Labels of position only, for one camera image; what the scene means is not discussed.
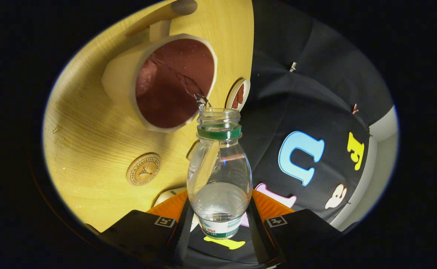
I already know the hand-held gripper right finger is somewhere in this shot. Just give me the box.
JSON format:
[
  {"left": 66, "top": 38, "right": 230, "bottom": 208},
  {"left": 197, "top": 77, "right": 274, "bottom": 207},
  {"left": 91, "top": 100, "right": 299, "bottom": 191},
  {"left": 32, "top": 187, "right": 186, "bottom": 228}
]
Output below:
[{"left": 246, "top": 189, "right": 342, "bottom": 267}]

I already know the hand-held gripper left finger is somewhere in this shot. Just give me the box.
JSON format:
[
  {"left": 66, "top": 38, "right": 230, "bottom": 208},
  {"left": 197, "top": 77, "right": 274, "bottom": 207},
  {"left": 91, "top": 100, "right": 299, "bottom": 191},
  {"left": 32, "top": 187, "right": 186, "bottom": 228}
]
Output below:
[{"left": 99, "top": 190, "right": 194, "bottom": 268}]

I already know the clear plastic juice bottle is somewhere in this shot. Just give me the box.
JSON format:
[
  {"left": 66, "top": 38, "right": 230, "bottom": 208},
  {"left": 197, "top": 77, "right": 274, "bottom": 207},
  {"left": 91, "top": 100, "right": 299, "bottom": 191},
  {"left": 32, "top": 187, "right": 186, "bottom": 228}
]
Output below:
[{"left": 187, "top": 108, "right": 253, "bottom": 240}]

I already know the round wooden coaster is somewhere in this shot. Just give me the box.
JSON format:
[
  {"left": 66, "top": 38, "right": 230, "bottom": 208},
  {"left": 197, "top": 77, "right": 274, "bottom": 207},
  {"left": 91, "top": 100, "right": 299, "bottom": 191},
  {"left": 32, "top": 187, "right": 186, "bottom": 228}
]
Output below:
[{"left": 126, "top": 152, "right": 162, "bottom": 186}]

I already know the cream cup with wooden handle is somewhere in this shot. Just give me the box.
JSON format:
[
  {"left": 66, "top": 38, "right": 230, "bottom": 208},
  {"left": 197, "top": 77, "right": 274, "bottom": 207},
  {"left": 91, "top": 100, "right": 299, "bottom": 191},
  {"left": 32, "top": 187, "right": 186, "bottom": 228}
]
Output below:
[{"left": 101, "top": 0, "right": 218, "bottom": 133}]

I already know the wooden table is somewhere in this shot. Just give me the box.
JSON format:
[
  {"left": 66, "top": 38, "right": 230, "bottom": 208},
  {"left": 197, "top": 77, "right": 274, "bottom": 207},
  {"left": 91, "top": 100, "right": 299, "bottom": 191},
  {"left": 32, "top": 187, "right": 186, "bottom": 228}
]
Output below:
[{"left": 42, "top": 0, "right": 255, "bottom": 233}]

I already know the red food piece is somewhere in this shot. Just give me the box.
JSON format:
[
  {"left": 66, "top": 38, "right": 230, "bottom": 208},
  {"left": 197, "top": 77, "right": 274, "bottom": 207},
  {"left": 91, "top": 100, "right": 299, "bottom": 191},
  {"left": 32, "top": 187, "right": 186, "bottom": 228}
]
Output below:
[{"left": 235, "top": 84, "right": 245, "bottom": 109}]

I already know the round white plate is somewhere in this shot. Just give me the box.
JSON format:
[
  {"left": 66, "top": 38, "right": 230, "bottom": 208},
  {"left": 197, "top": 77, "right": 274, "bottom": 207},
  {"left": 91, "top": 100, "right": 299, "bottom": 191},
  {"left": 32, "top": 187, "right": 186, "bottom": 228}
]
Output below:
[{"left": 225, "top": 78, "right": 251, "bottom": 112}]

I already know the black backdrop cloth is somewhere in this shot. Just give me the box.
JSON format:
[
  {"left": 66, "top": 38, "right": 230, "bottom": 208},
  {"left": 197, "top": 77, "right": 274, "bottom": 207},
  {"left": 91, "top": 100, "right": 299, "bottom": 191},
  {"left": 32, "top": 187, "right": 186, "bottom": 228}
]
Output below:
[{"left": 187, "top": 0, "right": 395, "bottom": 269}]

